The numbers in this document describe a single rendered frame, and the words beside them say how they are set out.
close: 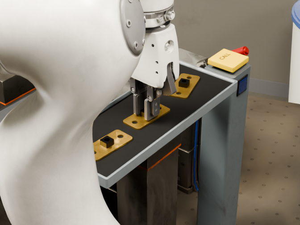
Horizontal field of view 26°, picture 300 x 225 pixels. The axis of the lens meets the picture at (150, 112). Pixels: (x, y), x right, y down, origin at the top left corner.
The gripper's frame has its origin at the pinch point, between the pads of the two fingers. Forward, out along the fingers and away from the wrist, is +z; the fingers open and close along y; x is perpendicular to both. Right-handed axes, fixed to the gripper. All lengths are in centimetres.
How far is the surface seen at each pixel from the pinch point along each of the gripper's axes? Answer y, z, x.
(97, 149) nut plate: -1.1, 2.3, 12.6
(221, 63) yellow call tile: 2.2, 2.5, -23.9
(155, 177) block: -3.3, 13.0, 1.4
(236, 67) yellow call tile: -0.6, 2.8, -25.0
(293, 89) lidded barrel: 55, 86, -154
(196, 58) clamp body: 18.7, 12.4, -36.9
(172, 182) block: -2.9, 17.7, -4.0
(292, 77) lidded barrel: 58, 82, -155
